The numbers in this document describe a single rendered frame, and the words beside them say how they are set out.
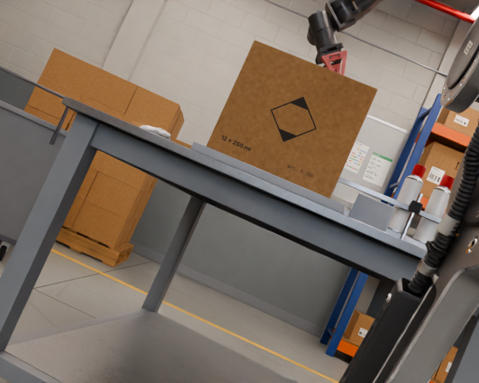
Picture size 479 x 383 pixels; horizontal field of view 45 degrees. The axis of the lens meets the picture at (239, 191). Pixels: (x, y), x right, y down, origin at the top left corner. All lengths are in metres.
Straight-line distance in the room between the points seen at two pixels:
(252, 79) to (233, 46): 4.94
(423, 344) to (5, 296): 1.10
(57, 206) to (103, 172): 3.25
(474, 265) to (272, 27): 5.92
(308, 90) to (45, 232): 0.68
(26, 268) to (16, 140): 1.89
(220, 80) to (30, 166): 3.29
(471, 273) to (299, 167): 0.84
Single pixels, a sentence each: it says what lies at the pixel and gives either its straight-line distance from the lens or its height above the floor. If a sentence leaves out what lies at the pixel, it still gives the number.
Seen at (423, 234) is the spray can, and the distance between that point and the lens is 1.66.
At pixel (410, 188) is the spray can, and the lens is 1.67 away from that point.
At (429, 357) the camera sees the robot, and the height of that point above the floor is 0.69.
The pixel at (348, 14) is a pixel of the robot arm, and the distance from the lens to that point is 1.62.
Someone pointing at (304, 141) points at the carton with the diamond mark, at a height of 0.95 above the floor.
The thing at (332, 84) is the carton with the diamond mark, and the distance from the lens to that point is 1.31.
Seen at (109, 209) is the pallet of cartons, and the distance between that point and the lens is 4.62.
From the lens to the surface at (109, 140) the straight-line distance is 1.38.
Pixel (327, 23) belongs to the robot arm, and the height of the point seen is 1.31.
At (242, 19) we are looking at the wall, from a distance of 6.35.
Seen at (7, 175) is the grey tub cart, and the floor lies 0.46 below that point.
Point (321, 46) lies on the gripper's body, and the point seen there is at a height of 1.24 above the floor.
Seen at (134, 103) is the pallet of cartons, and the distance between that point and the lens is 4.67.
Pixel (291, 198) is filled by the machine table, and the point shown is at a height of 0.82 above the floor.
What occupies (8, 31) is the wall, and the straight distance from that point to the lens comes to 6.90.
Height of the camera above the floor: 0.72
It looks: 3 degrees up
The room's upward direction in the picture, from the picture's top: 24 degrees clockwise
